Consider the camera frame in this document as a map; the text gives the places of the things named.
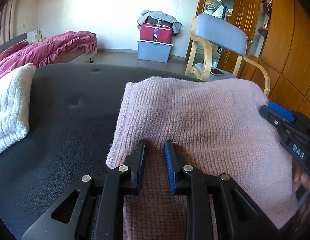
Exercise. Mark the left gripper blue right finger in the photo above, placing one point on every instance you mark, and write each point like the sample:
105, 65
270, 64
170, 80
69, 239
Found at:
215, 203

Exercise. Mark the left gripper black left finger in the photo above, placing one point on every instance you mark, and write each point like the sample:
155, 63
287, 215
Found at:
93, 208

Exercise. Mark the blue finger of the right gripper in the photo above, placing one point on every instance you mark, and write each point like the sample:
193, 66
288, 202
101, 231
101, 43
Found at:
282, 111

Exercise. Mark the pink knit sweater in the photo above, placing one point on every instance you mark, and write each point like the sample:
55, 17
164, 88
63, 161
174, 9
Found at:
217, 127

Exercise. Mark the person's right hand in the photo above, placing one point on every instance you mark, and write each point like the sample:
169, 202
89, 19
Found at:
301, 188

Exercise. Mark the wooden wardrobe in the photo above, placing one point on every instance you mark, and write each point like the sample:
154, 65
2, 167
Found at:
286, 55

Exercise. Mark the smartphone on chair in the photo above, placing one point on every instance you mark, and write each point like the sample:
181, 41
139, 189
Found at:
216, 71

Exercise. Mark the wooden door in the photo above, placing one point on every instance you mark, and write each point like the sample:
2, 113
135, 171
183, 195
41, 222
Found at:
244, 16

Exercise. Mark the grey plastic bin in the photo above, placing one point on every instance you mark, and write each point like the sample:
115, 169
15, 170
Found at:
154, 51

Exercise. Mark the red storage box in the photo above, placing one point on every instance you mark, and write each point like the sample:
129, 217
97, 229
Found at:
157, 33

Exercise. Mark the white knit folded garment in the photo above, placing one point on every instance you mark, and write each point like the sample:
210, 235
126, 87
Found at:
15, 90

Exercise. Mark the grey cloth on box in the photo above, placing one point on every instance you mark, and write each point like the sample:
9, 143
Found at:
159, 16

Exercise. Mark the pink ruffled bedding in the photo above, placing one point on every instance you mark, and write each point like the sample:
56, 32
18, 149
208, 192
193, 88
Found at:
47, 51

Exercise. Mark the striped curtain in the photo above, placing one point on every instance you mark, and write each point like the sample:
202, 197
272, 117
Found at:
7, 21

